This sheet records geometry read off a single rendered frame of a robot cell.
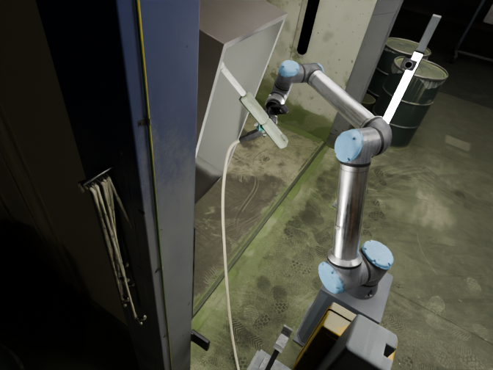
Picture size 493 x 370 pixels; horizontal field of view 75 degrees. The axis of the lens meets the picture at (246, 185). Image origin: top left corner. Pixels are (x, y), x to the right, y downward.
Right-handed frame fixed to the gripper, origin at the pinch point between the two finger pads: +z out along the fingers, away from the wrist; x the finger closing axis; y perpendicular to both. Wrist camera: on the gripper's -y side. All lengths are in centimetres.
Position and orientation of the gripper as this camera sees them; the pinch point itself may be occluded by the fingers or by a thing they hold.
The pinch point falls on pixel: (263, 130)
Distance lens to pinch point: 151.7
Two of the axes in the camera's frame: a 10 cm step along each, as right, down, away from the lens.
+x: -6.0, -6.5, -4.6
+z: -3.4, 7.4, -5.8
